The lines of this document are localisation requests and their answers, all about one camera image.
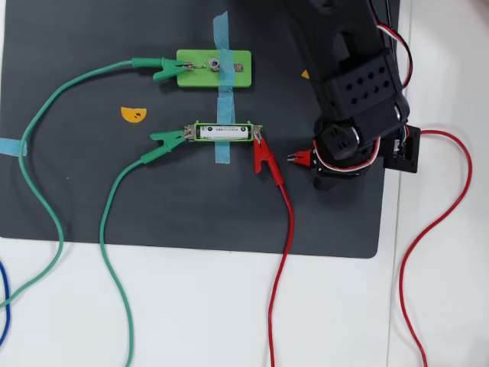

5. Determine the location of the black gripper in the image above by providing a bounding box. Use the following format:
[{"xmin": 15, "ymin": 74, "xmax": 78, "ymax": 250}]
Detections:
[{"xmin": 311, "ymin": 120, "xmax": 383, "ymax": 192}]

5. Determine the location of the red alligator clip lead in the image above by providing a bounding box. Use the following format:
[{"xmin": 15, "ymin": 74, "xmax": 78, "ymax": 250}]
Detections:
[
  {"xmin": 252, "ymin": 128, "xmax": 295, "ymax": 367},
  {"xmin": 287, "ymin": 130, "xmax": 473, "ymax": 367}
]

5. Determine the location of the white AA battery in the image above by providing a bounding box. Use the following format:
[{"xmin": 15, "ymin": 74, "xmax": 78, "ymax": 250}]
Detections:
[{"xmin": 200, "ymin": 125, "xmax": 251, "ymax": 141}]

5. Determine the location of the green battery holder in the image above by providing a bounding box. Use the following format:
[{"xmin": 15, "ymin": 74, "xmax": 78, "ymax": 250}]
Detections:
[{"xmin": 184, "ymin": 120, "xmax": 264, "ymax": 143}]

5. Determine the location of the green alligator clip lead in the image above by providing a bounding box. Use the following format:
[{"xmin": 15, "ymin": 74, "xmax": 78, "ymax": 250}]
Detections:
[
  {"xmin": 99, "ymin": 129, "xmax": 188, "ymax": 367},
  {"xmin": 0, "ymin": 57, "xmax": 194, "ymax": 309}
]

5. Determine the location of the dark grey work mat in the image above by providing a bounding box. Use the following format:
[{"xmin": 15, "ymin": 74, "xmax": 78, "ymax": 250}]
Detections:
[{"xmin": 0, "ymin": 0, "xmax": 401, "ymax": 259}]

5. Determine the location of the green connector block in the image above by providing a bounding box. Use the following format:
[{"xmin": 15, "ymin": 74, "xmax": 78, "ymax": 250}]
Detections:
[{"xmin": 176, "ymin": 50, "xmax": 253, "ymax": 89}]

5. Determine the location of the long blue tape strip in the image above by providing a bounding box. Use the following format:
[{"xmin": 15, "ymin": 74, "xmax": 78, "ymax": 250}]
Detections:
[{"xmin": 212, "ymin": 10, "xmax": 235, "ymax": 164}]

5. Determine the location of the short blue tape strip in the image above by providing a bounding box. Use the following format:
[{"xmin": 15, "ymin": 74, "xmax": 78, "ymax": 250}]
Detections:
[{"xmin": 0, "ymin": 138, "xmax": 28, "ymax": 157}]

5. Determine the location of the red white black servo wire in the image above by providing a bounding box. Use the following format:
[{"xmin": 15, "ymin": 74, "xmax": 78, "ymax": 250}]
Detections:
[
  {"xmin": 312, "ymin": 137, "xmax": 383, "ymax": 174},
  {"xmin": 368, "ymin": 0, "xmax": 413, "ymax": 89}
]

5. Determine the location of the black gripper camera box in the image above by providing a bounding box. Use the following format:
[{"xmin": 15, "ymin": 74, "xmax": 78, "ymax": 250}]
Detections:
[{"xmin": 383, "ymin": 124, "xmax": 422, "ymax": 174}]

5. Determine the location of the blue cable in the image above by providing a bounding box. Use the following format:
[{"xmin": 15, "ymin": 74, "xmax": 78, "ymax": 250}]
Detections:
[{"xmin": 0, "ymin": 261, "xmax": 11, "ymax": 344}]

